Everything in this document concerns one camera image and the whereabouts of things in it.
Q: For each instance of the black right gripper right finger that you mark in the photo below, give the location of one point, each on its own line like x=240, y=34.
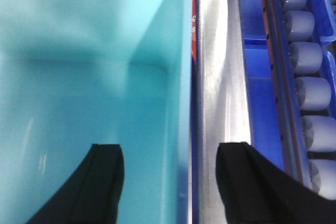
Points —
x=254, y=190

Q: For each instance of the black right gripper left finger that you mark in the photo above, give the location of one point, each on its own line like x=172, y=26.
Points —
x=92, y=193

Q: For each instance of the light blue plastic bin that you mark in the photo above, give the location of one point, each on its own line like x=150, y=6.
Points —
x=80, y=72

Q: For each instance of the dark blue bin lower right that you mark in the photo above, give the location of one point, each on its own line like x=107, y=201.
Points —
x=261, y=96

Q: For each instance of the grey roller track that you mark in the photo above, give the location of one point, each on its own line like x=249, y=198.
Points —
x=309, y=137

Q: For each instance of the stainless steel shelf rail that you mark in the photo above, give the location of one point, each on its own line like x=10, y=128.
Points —
x=222, y=111

